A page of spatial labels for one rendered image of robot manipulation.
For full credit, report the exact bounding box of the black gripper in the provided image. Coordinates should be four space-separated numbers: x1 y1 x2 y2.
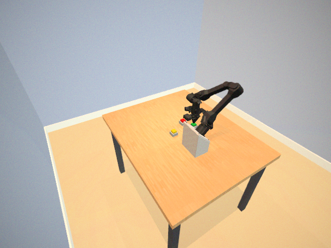
183 106 206 123

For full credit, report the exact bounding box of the yellow button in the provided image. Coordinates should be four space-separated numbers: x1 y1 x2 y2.
170 129 178 137

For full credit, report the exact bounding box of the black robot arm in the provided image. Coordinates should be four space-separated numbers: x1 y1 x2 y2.
186 82 244 137

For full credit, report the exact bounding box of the red button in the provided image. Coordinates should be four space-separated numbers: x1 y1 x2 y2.
179 119 187 126

